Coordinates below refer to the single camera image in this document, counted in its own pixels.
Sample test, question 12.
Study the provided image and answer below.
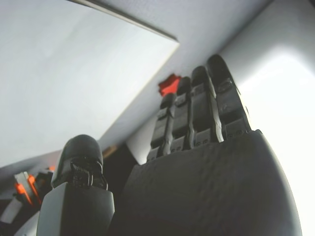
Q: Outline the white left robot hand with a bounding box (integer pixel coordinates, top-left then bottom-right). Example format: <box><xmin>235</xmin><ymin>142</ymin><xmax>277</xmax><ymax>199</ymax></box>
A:
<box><xmin>36</xmin><ymin>54</ymin><xmax>303</xmax><ymax>236</ymax></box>

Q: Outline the orange black utility knife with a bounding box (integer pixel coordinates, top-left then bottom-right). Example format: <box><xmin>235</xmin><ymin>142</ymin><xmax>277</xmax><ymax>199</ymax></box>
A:
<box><xmin>13</xmin><ymin>167</ymin><xmax>56</xmax><ymax>206</ymax></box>

